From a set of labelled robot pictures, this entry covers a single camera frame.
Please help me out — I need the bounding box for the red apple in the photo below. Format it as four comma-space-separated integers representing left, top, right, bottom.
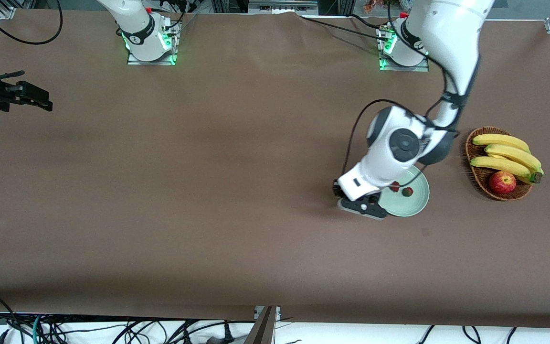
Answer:
489, 171, 517, 194

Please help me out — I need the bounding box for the aluminium profile post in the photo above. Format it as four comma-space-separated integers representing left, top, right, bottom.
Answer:
244, 306, 280, 344

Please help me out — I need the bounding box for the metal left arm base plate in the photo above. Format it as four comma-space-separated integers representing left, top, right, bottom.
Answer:
379, 26, 429, 72

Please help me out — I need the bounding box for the brown wicker basket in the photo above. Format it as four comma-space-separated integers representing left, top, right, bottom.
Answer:
460, 126, 532, 201

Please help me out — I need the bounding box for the pale green round plate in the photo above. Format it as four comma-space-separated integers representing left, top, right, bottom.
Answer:
380, 165, 430, 217

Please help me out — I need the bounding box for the black cable on table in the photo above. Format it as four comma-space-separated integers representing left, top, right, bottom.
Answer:
349, 13, 390, 30
299, 16, 390, 41

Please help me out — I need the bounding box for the brown table cover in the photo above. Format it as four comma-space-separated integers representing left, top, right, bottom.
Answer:
0, 9, 550, 330

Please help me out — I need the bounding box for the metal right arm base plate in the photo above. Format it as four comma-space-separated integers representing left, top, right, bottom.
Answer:
127, 29, 178, 66

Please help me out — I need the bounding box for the grey metal device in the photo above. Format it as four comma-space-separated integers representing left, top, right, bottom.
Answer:
248, 0, 318, 15

